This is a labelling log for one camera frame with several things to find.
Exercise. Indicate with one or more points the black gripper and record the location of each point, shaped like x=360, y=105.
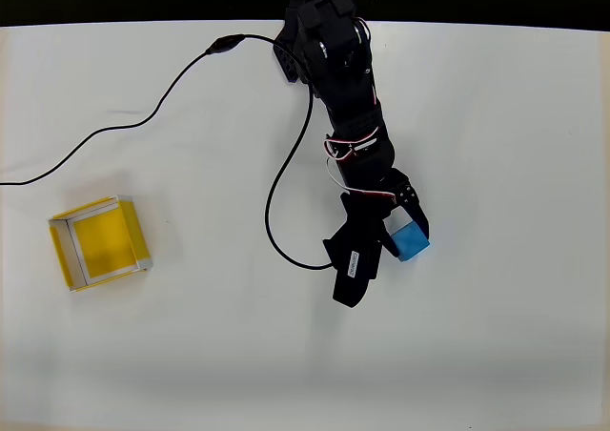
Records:
x=385, y=206

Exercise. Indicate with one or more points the blue cube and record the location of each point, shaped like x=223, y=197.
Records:
x=410, y=245

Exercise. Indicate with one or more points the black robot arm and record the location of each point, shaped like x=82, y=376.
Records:
x=338, y=68

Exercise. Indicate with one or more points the yellow open box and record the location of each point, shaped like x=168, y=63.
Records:
x=102, y=242

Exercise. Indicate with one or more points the black webcam with mount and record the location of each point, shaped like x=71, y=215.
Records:
x=355, y=254

